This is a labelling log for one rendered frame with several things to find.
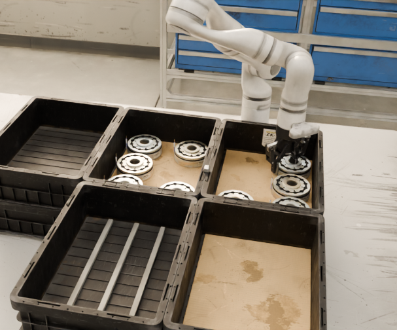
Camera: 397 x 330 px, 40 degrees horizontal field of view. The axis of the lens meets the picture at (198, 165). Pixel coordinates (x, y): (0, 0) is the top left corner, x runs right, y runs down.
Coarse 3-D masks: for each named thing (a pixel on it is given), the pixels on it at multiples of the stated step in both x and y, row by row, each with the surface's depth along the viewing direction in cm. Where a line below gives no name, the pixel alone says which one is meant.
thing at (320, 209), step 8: (224, 120) 164; (232, 120) 164; (240, 120) 164; (320, 136) 158; (216, 144) 153; (320, 144) 155; (216, 152) 149; (320, 152) 151; (320, 160) 148; (320, 168) 147; (208, 176) 142; (320, 176) 142; (208, 184) 137; (320, 184) 139; (320, 192) 138; (232, 200) 132; (240, 200) 132; (248, 200) 132; (320, 200) 133; (288, 208) 130; (296, 208) 130; (304, 208) 130; (312, 208) 130; (320, 208) 130
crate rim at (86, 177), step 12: (132, 108) 168; (120, 120) 161; (216, 120) 164; (216, 132) 158; (108, 144) 151; (96, 156) 145; (84, 180) 136; (96, 180) 136; (108, 180) 137; (180, 192) 133; (192, 192) 134
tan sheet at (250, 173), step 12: (228, 156) 166; (240, 156) 166; (252, 156) 166; (264, 156) 167; (228, 168) 161; (240, 168) 161; (252, 168) 161; (264, 168) 161; (228, 180) 156; (240, 180) 156; (252, 180) 156; (264, 180) 156; (216, 192) 151; (252, 192) 151; (264, 192) 152
